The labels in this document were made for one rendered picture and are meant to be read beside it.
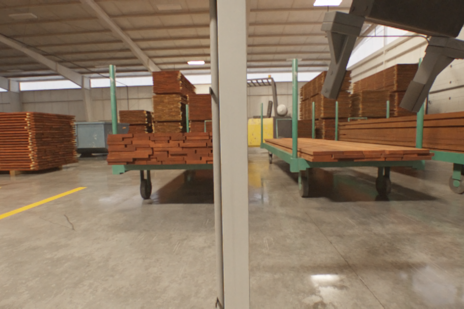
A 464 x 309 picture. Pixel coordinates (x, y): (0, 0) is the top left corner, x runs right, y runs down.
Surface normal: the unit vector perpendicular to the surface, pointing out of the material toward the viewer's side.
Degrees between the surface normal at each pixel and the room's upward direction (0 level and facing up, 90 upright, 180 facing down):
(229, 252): 90
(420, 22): 113
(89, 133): 90
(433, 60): 83
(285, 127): 91
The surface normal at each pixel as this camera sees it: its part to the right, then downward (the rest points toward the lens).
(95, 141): -0.03, 0.09
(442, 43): -0.98, -0.10
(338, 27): 0.08, 0.48
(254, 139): -0.25, 0.09
